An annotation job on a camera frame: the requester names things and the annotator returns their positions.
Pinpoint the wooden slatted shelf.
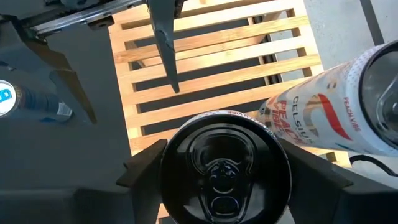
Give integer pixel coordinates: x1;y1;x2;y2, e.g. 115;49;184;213
108;0;352;224

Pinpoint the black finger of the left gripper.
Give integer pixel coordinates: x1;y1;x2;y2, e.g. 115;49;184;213
24;37;98;125
147;0;186;94

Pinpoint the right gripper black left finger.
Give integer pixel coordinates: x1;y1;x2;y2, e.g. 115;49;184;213
116;139;168;224

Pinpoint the white Celsius Peach Vibe can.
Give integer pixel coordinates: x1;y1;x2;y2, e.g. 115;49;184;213
256;40;398;158
160;109;293;224

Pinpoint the black cable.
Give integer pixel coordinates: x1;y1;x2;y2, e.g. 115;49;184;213
349;154;398;178

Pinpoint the blue silver Red Bull can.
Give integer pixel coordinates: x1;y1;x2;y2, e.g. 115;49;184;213
0;79;74;123

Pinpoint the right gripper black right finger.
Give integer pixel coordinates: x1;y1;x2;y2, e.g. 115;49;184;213
279;139;354;224

